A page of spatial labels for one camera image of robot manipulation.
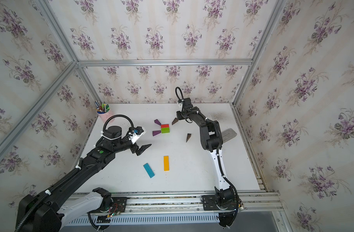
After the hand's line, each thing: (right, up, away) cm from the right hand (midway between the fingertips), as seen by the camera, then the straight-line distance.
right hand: (181, 114), depth 110 cm
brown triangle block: (+4, -15, -12) cm, 20 cm away
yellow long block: (-10, -31, -22) cm, 39 cm away
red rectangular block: (-12, -8, -6) cm, 16 cm away
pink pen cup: (-54, -1, -10) cm, 55 cm away
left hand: (-21, -12, -33) cm, 40 cm away
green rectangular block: (-12, -11, -9) cm, 19 cm away
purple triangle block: (-19, -5, -3) cm, 20 cm away
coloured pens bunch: (-58, +5, -6) cm, 59 cm away
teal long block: (-21, -34, -25) cm, 47 cm away
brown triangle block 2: (-5, -5, -3) cm, 8 cm away
